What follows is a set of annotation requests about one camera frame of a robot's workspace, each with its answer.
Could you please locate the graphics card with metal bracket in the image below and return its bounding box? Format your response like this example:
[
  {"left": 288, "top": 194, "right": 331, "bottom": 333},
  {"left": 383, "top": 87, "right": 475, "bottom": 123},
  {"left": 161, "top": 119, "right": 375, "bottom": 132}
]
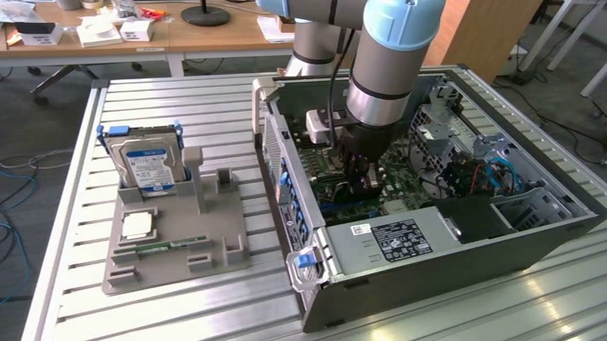
[{"left": 329, "top": 179, "right": 383, "bottom": 207}]

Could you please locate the blue expansion slot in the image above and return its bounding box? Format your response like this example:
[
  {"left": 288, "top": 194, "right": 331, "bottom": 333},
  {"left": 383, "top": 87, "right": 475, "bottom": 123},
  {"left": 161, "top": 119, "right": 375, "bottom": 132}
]
[{"left": 320, "top": 198, "right": 376, "bottom": 215}]

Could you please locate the silver CPU chip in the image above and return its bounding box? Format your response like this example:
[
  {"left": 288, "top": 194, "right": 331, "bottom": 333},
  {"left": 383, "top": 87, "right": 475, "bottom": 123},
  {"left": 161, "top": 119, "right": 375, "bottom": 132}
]
[{"left": 120, "top": 212, "right": 153, "bottom": 239}]

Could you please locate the metal disk bay cage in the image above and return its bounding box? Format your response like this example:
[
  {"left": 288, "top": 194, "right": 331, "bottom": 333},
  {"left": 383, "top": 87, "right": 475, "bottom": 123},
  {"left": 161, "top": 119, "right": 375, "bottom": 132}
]
[
  {"left": 407, "top": 102, "right": 480, "bottom": 185},
  {"left": 491, "top": 186, "right": 575, "bottom": 232}
]

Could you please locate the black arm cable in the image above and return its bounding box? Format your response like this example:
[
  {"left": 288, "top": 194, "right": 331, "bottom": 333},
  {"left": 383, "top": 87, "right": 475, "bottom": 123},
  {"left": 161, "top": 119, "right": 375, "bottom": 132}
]
[{"left": 327, "top": 26, "right": 357, "bottom": 150}]

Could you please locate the white paper stack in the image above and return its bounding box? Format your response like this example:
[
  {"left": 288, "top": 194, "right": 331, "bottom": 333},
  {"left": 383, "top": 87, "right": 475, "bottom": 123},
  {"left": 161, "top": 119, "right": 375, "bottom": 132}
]
[{"left": 257, "top": 21, "right": 296, "bottom": 43}]

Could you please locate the black lamp base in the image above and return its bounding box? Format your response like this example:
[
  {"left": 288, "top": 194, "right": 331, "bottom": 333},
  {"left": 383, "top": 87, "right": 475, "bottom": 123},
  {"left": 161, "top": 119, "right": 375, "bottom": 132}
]
[{"left": 180, "top": 0, "right": 232, "bottom": 27}]

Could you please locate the black office chair base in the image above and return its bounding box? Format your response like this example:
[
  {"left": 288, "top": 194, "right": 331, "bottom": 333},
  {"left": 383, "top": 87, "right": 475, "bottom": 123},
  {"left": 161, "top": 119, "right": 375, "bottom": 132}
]
[{"left": 28, "top": 62, "right": 143, "bottom": 106}]

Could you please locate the white box with printed label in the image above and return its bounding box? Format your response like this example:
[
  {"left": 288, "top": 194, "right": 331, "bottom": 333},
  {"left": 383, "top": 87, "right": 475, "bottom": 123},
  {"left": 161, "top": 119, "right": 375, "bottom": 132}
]
[{"left": 119, "top": 19, "right": 155, "bottom": 43}]

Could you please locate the wooden cabinet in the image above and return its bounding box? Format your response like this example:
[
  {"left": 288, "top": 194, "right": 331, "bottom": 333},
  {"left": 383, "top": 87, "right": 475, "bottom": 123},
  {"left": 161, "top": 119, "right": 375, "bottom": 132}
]
[{"left": 419, "top": 0, "right": 544, "bottom": 77}]

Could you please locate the grey printed parts rack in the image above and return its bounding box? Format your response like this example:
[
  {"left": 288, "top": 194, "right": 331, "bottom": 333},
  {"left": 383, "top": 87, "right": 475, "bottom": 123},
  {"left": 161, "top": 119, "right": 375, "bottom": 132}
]
[{"left": 100, "top": 147, "right": 251, "bottom": 296}]

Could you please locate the white box with round insert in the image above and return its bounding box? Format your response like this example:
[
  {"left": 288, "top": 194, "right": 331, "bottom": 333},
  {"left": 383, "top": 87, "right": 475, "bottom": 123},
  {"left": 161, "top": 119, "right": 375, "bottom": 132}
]
[{"left": 76, "top": 16, "right": 123, "bottom": 49}]

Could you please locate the white box with black lid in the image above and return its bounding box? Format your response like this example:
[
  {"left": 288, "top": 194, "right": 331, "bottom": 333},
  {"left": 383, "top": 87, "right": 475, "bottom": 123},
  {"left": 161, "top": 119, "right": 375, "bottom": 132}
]
[{"left": 13, "top": 21, "right": 64, "bottom": 46}]

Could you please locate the hard disk in blue carrier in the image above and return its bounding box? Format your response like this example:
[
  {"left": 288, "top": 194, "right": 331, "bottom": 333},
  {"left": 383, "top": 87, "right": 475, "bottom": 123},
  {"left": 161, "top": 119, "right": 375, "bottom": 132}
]
[{"left": 96, "top": 120, "right": 185, "bottom": 198}]

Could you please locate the blue floor cable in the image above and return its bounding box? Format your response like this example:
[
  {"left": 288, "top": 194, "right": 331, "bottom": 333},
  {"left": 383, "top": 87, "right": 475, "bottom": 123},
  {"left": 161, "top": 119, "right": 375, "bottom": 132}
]
[{"left": 0, "top": 170, "right": 37, "bottom": 303}]

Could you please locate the black open PC case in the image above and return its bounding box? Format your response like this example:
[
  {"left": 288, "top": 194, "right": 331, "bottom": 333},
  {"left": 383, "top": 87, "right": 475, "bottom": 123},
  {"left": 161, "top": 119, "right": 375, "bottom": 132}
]
[{"left": 251, "top": 69, "right": 602, "bottom": 333}]

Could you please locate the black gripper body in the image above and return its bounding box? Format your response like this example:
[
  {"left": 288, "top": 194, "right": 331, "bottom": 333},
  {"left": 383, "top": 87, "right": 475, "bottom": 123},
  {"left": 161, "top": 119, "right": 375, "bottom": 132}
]
[{"left": 340, "top": 120, "right": 395, "bottom": 171}]

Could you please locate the green RAM stick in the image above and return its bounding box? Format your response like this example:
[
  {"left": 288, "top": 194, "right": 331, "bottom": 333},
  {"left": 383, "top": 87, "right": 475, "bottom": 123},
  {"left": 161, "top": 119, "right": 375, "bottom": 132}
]
[{"left": 113, "top": 238, "right": 209, "bottom": 256}]

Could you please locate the green motherboard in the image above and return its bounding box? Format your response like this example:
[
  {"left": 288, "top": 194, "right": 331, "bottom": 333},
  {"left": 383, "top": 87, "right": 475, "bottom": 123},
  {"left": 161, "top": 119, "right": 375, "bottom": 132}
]
[{"left": 296, "top": 122, "right": 431, "bottom": 225}]

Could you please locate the wooden desk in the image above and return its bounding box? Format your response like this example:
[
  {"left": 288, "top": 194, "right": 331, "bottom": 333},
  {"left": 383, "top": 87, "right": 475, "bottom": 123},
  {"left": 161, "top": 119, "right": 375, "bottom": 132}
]
[{"left": 0, "top": 0, "right": 431, "bottom": 68}]

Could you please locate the white desk frame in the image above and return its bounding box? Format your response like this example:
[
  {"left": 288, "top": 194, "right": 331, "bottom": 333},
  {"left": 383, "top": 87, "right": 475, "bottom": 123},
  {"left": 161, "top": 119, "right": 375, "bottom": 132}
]
[{"left": 519, "top": 0, "right": 607, "bottom": 97}]

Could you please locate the blue data wire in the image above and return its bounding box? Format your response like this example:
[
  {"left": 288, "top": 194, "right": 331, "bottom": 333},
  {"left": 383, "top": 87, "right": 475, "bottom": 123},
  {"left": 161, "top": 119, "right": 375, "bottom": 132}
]
[{"left": 486, "top": 156, "right": 526, "bottom": 195}]

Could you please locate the CPU socket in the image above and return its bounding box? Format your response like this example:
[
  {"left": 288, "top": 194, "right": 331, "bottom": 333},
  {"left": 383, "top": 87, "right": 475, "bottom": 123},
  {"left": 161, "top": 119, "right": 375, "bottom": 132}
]
[{"left": 321, "top": 145, "right": 349, "bottom": 175}]

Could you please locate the red wire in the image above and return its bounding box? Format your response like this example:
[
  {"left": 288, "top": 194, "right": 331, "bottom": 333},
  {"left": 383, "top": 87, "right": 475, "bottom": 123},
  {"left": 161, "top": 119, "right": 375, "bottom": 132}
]
[{"left": 467, "top": 159, "right": 490, "bottom": 195}]

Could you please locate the grey power supply unit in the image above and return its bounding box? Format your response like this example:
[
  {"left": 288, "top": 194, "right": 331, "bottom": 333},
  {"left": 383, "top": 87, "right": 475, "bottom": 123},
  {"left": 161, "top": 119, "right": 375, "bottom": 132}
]
[{"left": 325, "top": 207, "right": 464, "bottom": 276}]

